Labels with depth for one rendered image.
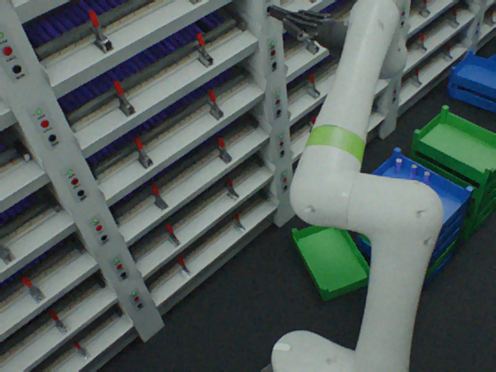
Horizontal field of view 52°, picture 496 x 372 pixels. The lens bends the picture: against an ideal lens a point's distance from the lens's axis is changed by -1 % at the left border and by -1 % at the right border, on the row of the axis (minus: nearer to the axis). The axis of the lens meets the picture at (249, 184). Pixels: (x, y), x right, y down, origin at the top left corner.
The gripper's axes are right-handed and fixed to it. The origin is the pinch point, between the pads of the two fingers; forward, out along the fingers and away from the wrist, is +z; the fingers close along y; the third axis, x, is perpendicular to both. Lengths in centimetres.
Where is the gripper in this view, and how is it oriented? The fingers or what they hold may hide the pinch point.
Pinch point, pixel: (280, 13)
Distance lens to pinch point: 151.2
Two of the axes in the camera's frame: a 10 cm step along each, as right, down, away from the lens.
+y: 7.2, -5.6, 4.1
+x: -1.1, -6.8, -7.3
